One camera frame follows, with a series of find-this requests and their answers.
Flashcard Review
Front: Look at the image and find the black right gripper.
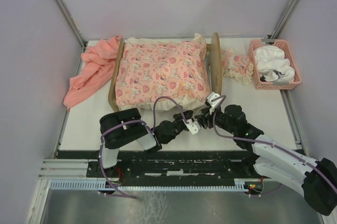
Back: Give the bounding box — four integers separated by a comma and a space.
193, 104, 236, 135

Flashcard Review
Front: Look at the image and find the wooden striped pet bed frame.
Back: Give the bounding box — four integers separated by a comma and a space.
107, 33, 223, 111

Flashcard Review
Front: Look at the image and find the small pink frilled pillow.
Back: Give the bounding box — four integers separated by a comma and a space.
221, 48, 254, 85

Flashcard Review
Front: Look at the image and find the pink unicorn print mattress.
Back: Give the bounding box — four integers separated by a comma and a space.
115, 34, 211, 111

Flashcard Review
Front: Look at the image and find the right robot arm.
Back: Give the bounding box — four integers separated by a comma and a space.
195, 105, 336, 216

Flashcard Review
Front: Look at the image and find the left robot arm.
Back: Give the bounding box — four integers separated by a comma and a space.
98, 108, 201, 177

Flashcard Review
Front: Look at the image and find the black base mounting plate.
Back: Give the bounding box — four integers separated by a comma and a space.
85, 149, 274, 185

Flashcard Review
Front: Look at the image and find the white cloth in basket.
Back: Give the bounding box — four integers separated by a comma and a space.
254, 45, 295, 83

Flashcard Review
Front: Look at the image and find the pink plastic basket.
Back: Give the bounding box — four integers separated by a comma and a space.
248, 39, 302, 90

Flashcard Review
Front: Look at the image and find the salmon pink cloth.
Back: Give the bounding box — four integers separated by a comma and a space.
63, 36, 122, 110

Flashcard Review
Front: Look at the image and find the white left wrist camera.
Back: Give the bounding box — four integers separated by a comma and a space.
184, 119, 201, 135

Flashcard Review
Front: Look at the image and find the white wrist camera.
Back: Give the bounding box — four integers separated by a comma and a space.
184, 119, 201, 135
205, 92, 226, 114

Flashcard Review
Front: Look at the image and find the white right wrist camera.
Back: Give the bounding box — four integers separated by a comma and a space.
205, 92, 226, 114

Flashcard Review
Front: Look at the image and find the white slotted cable duct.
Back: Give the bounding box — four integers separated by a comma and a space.
49, 179, 248, 192

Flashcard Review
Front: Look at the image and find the right aluminium frame post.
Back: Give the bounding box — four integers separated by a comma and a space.
268, 0, 301, 39

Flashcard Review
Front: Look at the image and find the aluminium frame post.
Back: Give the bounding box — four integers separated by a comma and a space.
268, 0, 301, 39
38, 0, 87, 48

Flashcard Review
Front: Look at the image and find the left aluminium frame post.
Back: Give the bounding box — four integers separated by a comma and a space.
38, 0, 87, 48

